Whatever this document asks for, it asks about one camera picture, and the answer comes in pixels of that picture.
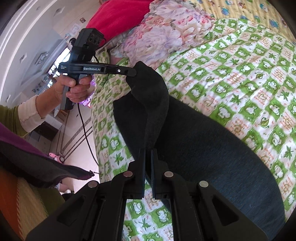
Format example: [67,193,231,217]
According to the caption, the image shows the dark navy fleece pants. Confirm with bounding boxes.
[113,62,285,240]

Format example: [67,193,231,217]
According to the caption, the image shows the left forearm green sleeve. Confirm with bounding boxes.
[1,83,64,137]

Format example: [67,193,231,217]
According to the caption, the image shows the person's left hand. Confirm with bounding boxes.
[53,75,93,104]

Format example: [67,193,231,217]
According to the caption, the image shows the red fleece blanket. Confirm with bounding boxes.
[86,0,152,44]

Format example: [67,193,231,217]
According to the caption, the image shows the floral pastel blanket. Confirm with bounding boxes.
[111,1,215,69]

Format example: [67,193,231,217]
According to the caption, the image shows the orange striped garment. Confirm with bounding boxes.
[1,169,65,240]

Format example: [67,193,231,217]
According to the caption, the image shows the purple jacket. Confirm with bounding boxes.
[1,125,94,188]

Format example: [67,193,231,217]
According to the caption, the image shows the green checkered cartoon bedsheet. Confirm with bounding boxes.
[91,18,295,240]

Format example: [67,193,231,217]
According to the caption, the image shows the yellow cartoon print quilt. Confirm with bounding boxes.
[192,0,295,43]

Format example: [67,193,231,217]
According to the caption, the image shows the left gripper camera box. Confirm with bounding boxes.
[69,28,104,63]

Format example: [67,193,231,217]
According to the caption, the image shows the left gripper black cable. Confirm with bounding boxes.
[77,101,100,166]

